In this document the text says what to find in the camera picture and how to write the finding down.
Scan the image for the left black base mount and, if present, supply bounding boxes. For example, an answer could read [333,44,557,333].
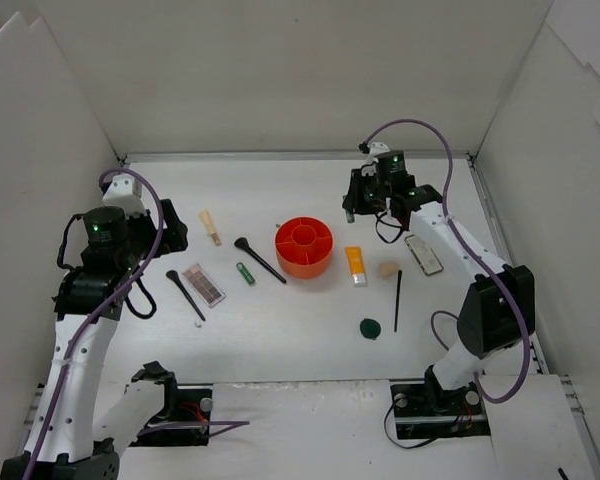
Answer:
[131,385,213,448]

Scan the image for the beige makeup sponge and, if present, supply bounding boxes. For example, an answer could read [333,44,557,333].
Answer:
[377,261,400,279]

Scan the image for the green lip balm stick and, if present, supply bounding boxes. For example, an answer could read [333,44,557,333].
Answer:
[236,262,256,286]

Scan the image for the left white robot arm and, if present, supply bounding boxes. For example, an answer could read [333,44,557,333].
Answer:
[0,199,188,479]

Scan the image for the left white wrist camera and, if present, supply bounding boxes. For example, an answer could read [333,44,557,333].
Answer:
[102,174,145,217]

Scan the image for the orange round organizer container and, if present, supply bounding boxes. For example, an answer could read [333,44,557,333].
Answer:
[274,216,334,280]

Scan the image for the dark green round compact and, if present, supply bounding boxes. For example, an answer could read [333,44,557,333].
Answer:
[359,318,382,340]

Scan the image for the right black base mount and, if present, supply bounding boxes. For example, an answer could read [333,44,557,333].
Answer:
[383,381,491,450]

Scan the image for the beige concealer tube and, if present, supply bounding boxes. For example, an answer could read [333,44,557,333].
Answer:
[198,210,222,247]

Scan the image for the small black makeup brush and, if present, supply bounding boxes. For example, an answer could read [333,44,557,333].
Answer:
[166,270,206,322]

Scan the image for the orange sunscreen tube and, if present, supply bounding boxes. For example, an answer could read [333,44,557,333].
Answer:
[345,246,367,287]

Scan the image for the large black makeup brush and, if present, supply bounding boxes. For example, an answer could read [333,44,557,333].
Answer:
[234,237,287,284]

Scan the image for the brown eyeshadow palette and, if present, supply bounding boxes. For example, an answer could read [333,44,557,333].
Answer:
[182,263,226,308]

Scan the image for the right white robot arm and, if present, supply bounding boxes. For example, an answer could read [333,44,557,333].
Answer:
[342,143,535,412]

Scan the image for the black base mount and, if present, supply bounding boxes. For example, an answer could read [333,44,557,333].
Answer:
[383,381,491,450]
[131,385,213,448]

